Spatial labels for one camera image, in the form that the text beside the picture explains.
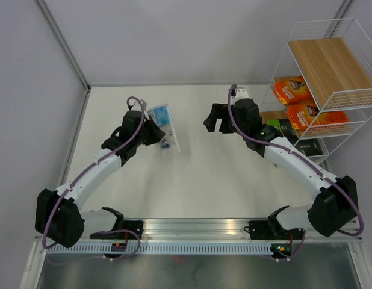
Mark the white slotted cable duct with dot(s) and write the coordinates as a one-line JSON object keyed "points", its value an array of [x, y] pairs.
{"points": [[173, 248]]}

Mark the clear blue blister razor pack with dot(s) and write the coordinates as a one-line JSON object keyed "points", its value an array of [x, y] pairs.
{"points": [[169, 143]]}

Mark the aluminium front rail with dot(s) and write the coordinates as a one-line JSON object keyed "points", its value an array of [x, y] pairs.
{"points": [[198, 230]]}

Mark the orange Fusion5 box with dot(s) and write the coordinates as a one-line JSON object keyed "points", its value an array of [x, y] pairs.
{"points": [[303, 114], [291, 90]]}

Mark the aluminium corner post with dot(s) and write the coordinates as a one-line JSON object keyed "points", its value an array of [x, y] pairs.
{"points": [[63, 44]]}

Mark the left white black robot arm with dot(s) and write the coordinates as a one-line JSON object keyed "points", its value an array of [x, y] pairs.
{"points": [[59, 215]]}

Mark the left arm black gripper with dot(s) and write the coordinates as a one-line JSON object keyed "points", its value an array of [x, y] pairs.
{"points": [[156, 134]]}

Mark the small green black razor box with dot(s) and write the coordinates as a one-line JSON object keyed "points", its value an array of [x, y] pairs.
{"points": [[284, 126]]}

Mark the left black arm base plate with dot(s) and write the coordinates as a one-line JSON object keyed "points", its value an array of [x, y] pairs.
{"points": [[128, 229]]}

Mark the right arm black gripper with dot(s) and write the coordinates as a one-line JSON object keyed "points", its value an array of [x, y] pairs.
{"points": [[217, 112]]}

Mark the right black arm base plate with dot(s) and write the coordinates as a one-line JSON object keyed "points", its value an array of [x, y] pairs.
{"points": [[260, 230]]}

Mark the large green black razor box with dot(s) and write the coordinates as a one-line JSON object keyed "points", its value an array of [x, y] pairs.
{"points": [[311, 148]]}

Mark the white wire wooden shelf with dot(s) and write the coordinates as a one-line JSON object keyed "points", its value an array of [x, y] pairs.
{"points": [[335, 59]]}

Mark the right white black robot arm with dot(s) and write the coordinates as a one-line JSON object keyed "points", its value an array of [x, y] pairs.
{"points": [[334, 205]]}

